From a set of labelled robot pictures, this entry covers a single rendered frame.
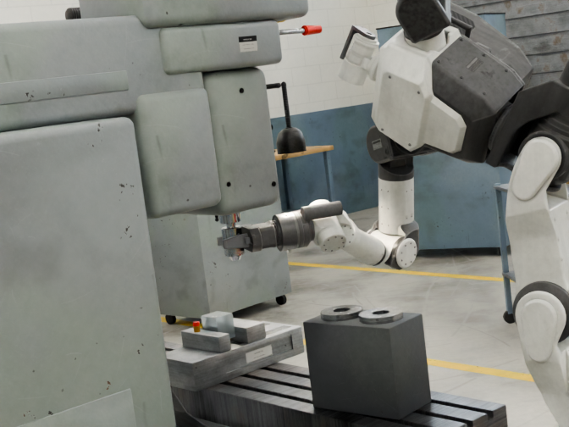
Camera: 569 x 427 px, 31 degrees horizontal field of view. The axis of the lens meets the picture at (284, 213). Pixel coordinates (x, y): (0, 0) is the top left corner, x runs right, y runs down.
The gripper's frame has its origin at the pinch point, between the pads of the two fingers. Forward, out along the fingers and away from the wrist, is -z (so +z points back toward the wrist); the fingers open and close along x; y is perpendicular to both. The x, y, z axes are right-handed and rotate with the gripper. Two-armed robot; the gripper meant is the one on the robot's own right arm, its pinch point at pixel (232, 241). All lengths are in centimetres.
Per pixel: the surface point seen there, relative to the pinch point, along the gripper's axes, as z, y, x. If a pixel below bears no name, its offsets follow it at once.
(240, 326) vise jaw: 0.3, 21.9, -5.9
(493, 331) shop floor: 214, 126, -302
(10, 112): -46, -36, 34
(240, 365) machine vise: -1.7, 30.5, -2.8
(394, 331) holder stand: 18, 16, 50
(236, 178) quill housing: 0.4, -15.4, 11.0
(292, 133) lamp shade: 20.1, -22.4, -7.2
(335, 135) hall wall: 331, 35, -871
